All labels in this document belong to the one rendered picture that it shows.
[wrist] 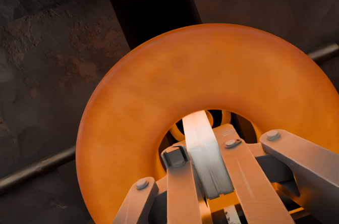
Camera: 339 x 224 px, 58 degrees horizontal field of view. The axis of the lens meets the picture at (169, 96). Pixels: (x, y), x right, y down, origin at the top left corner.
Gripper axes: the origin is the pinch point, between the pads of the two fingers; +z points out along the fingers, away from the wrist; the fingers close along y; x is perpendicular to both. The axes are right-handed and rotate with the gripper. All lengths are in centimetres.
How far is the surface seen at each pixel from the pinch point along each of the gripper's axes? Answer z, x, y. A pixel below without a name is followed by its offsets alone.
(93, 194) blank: -1.5, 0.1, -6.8
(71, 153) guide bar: 5.5, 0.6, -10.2
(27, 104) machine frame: 7.3, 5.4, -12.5
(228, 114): 9.7, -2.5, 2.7
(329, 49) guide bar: 5.5, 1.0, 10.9
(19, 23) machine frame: 7.8, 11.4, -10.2
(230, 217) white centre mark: -3.1, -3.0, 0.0
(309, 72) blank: -1.4, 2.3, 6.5
